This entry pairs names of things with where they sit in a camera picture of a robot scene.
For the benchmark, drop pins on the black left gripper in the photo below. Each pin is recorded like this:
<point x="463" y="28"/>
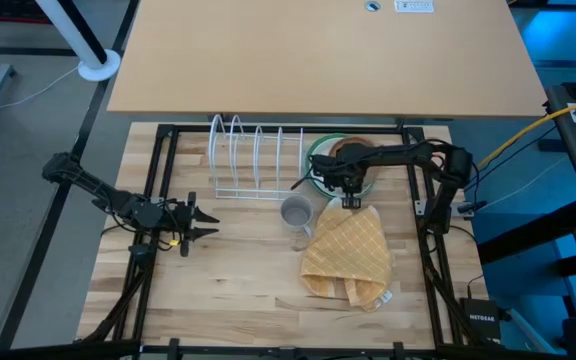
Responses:
<point x="184" y="220"/>

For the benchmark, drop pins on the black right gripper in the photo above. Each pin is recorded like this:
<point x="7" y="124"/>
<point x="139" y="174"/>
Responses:
<point x="345" y="172"/>

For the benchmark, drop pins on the brown plate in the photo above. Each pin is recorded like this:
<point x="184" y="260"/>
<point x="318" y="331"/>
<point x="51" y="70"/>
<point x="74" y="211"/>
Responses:
<point x="339" y="145"/>

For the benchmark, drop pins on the dark green plate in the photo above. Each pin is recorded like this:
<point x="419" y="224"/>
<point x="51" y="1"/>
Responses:
<point x="309" y="157"/>

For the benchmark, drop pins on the white plate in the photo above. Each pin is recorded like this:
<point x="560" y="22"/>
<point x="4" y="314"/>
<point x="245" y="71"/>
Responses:
<point x="323" y="145"/>

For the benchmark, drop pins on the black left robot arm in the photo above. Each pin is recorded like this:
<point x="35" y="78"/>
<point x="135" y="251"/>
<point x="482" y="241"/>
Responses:
<point x="85" y="181"/>

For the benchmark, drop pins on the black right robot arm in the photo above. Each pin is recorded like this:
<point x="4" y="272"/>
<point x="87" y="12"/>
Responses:
<point x="413" y="155"/>

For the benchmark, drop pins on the yellow checked cloth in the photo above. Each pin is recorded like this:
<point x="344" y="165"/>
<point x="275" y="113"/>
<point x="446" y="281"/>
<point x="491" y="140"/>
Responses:
<point x="348" y="250"/>

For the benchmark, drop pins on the grey mug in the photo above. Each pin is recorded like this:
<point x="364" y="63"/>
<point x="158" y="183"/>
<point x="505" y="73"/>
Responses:
<point x="296" y="215"/>

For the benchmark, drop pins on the beige desk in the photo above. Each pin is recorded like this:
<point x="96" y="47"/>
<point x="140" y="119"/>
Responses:
<point x="318" y="60"/>

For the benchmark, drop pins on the black horizontal beam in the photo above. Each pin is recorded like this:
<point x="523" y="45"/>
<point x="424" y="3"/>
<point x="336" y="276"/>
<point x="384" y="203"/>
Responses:
<point x="68" y="352"/>

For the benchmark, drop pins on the white pole with round base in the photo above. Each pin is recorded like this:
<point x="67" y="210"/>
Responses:
<point x="95" y="62"/>

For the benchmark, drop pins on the round grey desk grommet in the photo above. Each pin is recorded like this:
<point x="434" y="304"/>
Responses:
<point x="372" y="6"/>

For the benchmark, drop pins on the white power strip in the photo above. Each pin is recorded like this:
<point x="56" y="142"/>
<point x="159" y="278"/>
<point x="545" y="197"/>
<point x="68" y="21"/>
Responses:
<point x="414" y="5"/>

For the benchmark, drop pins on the dark crate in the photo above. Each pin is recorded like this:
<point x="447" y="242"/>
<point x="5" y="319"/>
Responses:
<point x="13" y="11"/>

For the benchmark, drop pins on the black aluminium table frame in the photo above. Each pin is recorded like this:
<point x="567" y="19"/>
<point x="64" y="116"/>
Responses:
<point x="193" y="128"/>

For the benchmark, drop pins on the black Netgear network switch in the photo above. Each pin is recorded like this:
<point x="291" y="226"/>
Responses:
<point x="481" y="318"/>

